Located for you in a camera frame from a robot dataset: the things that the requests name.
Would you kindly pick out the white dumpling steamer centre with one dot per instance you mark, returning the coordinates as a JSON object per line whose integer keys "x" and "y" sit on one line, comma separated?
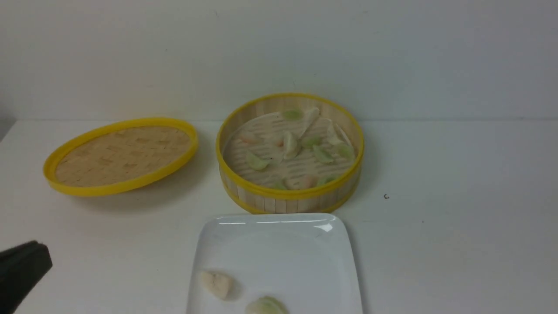
{"x": 291, "y": 146}

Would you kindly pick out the green steamed dumpling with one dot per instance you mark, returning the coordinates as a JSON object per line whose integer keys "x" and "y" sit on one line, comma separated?
{"x": 266, "y": 305}

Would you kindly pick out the pink dumpling steamer front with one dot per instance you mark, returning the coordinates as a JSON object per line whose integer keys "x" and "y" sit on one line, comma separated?
{"x": 304, "y": 182}

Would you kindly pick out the white dumpling in steamer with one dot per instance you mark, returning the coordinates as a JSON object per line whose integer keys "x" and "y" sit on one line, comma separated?
{"x": 335, "y": 135}

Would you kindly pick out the yellow bamboo steamer lid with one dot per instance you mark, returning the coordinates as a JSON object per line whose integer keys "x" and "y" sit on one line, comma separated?
{"x": 121, "y": 156}

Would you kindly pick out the green dumpling steamer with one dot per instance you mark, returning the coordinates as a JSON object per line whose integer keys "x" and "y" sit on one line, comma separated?
{"x": 255, "y": 162}
{"x": 292, "y": 115}

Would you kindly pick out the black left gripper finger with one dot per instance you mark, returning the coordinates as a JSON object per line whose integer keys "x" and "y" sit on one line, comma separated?
{"x": 21, "y": 268}

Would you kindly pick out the green dumpling steamer back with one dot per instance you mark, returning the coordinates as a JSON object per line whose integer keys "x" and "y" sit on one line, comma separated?
{"x": 292, "y": 115}

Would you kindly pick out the white square plate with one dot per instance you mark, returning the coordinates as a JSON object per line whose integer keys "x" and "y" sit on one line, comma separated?
{"x": 304, "y": 260}

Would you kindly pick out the green dumpling steamer left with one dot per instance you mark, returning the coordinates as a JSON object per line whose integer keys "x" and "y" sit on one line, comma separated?
{"x": 255, "y": 162}

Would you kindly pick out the white steamed dumpling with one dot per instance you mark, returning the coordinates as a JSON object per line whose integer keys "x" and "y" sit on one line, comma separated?
{"x": 216, "y": 283}

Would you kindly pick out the yellow bamboo steamer basket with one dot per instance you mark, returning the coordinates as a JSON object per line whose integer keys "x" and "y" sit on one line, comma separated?
{"x": 258, "y": 126}

